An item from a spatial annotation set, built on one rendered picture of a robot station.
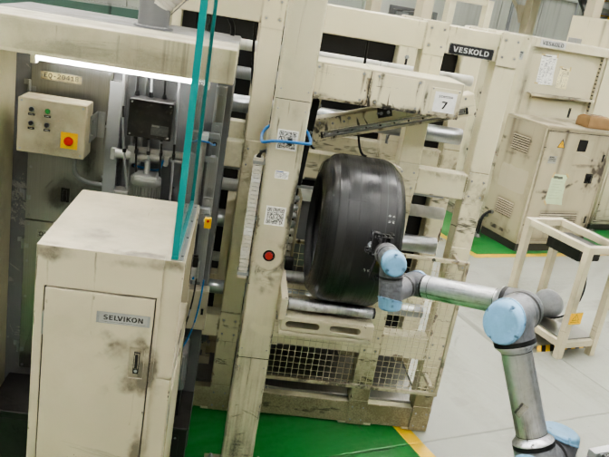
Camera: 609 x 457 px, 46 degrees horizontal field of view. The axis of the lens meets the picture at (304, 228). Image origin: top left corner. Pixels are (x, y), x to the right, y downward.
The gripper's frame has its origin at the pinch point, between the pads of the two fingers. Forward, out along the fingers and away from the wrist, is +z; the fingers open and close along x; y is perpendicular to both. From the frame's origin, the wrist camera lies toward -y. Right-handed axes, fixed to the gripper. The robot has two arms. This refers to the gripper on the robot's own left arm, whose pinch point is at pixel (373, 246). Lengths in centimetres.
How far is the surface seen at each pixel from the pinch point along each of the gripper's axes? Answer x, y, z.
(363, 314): -4.8, -30.6, 17.7
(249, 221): 43.1, -1.9, 23.1
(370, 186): 2.8, 19.3, 10.0
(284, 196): 31.9, 9.8, 20.6
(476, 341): -127, -98, 207
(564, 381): -171, -104, 164
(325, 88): 20, 51, 42
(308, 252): 16.5, -15.5, 44.5
